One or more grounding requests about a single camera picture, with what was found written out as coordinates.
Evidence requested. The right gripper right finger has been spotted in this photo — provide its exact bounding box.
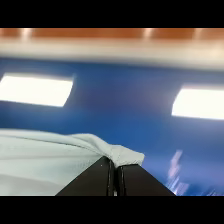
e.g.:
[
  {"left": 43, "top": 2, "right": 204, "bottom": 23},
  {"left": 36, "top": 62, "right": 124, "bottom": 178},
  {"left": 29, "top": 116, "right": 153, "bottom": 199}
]
[{"left": 115, "top": 163, "right": 176, "bottom": 197}]

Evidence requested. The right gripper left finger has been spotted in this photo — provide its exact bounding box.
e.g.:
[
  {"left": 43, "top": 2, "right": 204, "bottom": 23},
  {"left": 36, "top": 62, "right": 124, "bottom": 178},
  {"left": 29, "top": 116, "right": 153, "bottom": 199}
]
[{"left": 55, "top": 156, "right": 116, "bottom": 197}]

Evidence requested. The pale grey T-shirt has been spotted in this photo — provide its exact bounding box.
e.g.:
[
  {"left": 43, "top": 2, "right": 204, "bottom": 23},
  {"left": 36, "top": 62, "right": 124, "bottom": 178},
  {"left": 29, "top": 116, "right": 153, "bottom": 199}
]
[{"left": 0, "top": 128, "right": 146, "bottom": 197}]

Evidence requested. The silver frame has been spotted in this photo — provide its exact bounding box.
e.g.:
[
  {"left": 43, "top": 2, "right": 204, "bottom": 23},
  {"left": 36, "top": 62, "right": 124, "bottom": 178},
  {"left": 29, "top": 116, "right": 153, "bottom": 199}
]
[{"left": 0, "top": 36, "right": 224, "bottom": 72}]

